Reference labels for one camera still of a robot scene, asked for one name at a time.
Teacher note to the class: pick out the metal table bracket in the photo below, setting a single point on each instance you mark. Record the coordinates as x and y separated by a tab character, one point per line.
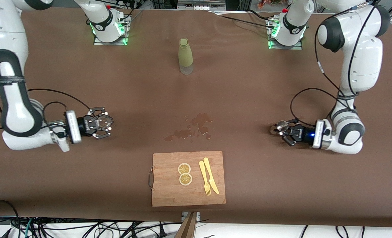
183	215

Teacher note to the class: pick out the yellow plastic fork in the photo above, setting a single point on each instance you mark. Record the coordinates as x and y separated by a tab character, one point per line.
204	175

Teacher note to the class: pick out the grey power strip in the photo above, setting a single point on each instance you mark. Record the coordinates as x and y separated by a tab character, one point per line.
199	6

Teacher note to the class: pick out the small clear glass cup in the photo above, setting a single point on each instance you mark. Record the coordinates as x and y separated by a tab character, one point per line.
106	122

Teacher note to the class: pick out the green sleeved glass bottle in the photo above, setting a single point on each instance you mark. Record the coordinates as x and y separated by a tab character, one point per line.
185	54

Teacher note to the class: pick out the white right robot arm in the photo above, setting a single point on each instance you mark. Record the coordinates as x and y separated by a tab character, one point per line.
14	109

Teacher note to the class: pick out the wooden cutting board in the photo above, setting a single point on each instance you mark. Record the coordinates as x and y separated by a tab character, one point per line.
169	191

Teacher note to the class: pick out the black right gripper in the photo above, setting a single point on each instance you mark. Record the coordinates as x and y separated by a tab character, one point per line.
82	126

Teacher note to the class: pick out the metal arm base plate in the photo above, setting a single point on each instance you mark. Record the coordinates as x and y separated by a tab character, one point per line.
285	47
110	43

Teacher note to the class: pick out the yellow plastic knife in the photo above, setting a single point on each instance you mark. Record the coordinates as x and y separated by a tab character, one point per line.
211	175

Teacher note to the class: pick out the lemon slice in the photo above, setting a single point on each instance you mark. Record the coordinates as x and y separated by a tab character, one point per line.
185	179
184	169

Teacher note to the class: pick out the brown table cover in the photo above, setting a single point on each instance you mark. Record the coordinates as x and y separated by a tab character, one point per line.
83	181

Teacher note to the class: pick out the wooden post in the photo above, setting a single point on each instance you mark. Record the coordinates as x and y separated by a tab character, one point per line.
186	229

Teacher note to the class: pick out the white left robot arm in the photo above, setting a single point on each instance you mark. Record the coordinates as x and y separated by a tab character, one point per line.
361	59

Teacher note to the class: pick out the steel double jigger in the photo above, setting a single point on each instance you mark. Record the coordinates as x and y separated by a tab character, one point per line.
283	124

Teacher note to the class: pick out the liquid spill puddle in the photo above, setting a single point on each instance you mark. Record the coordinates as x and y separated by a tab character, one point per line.
201	119

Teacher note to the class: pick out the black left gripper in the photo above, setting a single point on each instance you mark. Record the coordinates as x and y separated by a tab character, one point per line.
304	135

